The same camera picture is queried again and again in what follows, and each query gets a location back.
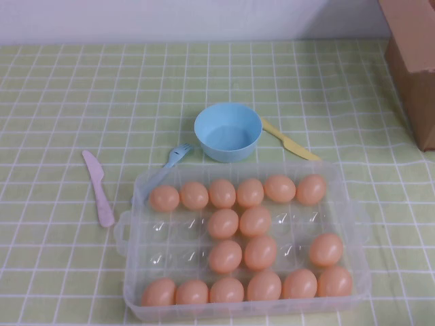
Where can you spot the light blue plastic bowl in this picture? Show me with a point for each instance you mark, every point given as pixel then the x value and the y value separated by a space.
pixel 227 136

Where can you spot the clear plastic egg box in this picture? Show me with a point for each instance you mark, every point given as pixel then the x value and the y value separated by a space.
pixel 190 237

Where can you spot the brown cardboard box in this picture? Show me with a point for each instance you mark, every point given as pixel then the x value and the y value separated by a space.
pixel 414 51

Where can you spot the light blue plastic fork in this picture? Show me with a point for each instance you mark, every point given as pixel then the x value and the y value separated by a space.
pixel 173 158

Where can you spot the pink plastic knife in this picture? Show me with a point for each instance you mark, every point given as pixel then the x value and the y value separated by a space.
pixel 98 186

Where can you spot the orange plastic egg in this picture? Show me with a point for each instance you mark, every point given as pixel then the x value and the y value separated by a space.
pixel 300 284
pixel 225 256
pixel 164 198
pixel 264 285
pixel 192 292
pixel 222 223
pixel 279 189
pixel 250 192
pixel 194 195
pixel 158 292
pixel 335 281
pixel 255 221
pixel 222 193
pixel 227 290
pixel 311 189
pixel 326 249
pixel 260 252

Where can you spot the yellow plastic knife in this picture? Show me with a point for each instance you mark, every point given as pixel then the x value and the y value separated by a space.
pixel 289 142

